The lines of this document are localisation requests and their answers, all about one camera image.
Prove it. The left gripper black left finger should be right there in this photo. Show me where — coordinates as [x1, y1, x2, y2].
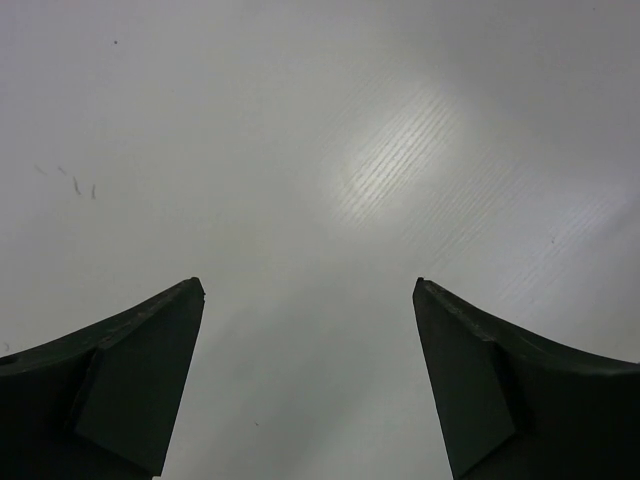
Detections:
[1, 277, 205, 479]

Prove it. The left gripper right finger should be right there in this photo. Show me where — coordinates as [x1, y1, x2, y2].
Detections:
[413, 278, 639, 479]

